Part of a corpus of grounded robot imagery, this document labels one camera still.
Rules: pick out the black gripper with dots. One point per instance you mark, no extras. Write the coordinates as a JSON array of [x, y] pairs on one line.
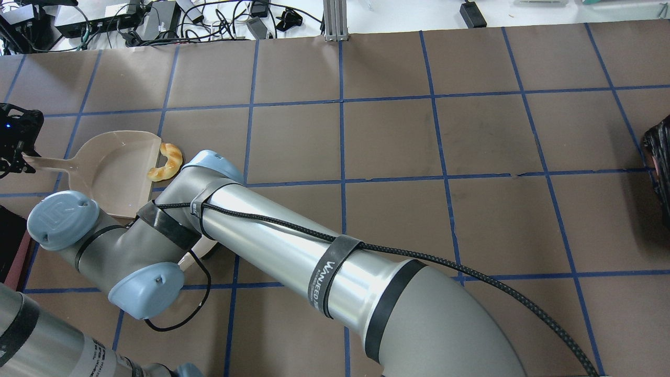
[[21, 137]]

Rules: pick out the white plastic dustpan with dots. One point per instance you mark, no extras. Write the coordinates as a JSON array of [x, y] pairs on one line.
[[110, 169]]

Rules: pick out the twisted croissant bread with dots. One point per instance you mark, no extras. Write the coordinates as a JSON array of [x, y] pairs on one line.
[[174, 161]]

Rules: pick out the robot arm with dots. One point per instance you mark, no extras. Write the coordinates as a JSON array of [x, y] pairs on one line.
[[414, 320], [36, 343]]

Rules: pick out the black power adapter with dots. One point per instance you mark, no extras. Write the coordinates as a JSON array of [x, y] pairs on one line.
[[471, 15]]

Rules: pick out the aluminium frame post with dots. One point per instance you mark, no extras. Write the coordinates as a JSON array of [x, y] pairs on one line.
[[335, 27]]

